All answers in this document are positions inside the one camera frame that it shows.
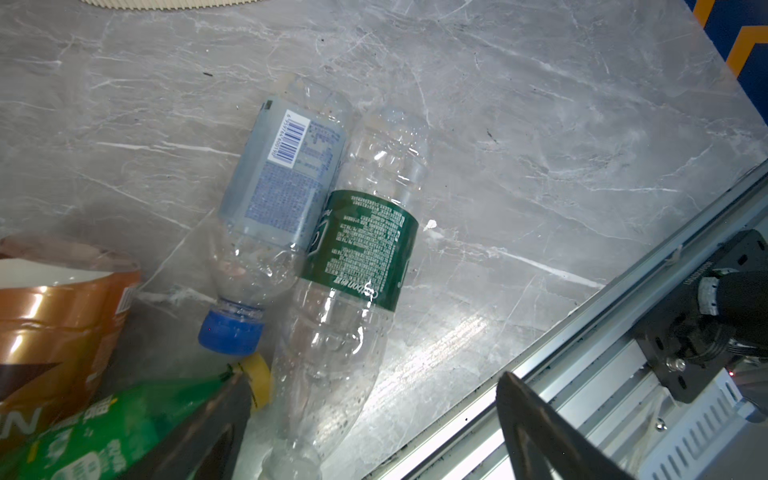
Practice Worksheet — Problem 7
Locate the cream slatted waste bin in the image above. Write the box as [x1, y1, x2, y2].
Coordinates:
[83, 0, 255, 10]

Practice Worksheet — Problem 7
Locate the pale blue label bottle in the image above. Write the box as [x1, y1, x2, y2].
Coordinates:
[198, 74, 355, 357]

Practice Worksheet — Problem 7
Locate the dark green label bottle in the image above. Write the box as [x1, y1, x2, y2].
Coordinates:
[261, 106, 430, 479]

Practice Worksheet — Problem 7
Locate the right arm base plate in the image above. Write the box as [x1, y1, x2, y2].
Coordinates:
[634, 230, 767, 403]

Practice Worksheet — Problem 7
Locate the brown label bottle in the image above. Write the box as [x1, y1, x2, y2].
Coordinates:
[1, 233, 141, 453]

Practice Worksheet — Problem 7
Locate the aluminium rail frame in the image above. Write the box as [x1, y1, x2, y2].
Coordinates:
[373, 165, 767, 479]

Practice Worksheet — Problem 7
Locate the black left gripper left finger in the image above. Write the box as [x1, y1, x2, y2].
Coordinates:
[119, 374, 251, 480]

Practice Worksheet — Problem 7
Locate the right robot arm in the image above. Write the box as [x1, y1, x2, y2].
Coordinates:
[697, 269, 767, 358]

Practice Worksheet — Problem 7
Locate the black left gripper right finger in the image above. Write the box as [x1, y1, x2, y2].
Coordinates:
[496, 372, 631, 479]

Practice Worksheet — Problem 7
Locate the green soda bottle upper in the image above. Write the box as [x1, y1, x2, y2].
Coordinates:
[1, 353, 270, 479]

